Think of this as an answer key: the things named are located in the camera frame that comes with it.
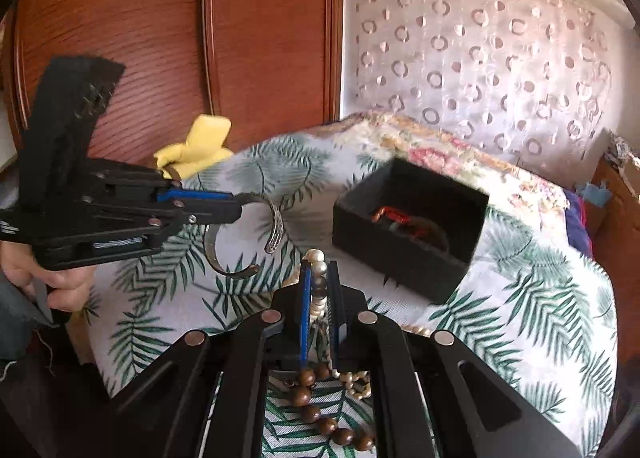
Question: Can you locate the purple cloth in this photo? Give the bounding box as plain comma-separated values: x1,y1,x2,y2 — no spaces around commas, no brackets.
564,189,595,255

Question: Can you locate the leaf print blanket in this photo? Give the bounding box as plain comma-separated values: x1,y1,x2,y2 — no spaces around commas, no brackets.
75,130,622,458

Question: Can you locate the white pearl necklace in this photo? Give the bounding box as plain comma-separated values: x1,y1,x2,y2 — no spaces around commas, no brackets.
306,249,373,401

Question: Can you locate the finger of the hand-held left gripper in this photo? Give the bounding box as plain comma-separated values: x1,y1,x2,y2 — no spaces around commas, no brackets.
172,202,244,227
156,187,251,205

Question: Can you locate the floral blanket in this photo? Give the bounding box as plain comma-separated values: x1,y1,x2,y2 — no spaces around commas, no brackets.
320,108,572,241

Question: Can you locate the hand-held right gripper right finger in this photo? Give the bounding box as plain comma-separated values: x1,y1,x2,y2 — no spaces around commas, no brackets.
327,260,568,458

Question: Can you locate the wooden wardrobe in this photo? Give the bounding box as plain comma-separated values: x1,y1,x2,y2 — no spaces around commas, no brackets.
0,0,347,176

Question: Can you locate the red bracelet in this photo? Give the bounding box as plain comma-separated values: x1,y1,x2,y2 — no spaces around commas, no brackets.
371,206,417,229

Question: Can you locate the brown wooden bead bracelet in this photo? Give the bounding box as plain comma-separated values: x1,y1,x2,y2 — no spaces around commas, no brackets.
286,364,377,454

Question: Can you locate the yellow cloth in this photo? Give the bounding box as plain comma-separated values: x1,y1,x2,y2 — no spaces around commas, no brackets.
152,114,234,179

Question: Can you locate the person's left hand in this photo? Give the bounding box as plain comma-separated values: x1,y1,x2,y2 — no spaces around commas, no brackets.
0,238,97,315

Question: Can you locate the black jewelry box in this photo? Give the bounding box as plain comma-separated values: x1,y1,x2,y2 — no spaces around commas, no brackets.
331,156,491,305

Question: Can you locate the circle pattern curtain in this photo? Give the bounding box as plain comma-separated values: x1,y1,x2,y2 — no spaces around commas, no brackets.
340,0,632,189

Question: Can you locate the silver cuff bangle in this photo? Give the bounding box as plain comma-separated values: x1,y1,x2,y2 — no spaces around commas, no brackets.
204,192,286,279

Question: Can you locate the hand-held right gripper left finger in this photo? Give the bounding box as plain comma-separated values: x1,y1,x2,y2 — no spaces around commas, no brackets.
107,260,314,458

